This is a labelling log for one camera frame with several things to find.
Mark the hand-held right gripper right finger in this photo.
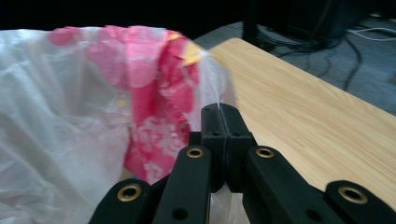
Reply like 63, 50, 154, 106
219, 103, 259, 194

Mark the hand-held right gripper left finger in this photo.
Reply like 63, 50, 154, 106
189, 103, 227, 193

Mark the white translucent trash bag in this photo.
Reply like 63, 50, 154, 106
0, 25, 250, 224

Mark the red plastic wrapper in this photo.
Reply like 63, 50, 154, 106
47, 25, 207, 185

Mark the black stand with flat base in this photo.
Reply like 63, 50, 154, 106
242, 0, 293, 52

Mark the black floor cable bundle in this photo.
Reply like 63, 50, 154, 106
274, 32, 375, 92

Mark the white floor cable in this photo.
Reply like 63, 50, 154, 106
346, 26, 396, 42

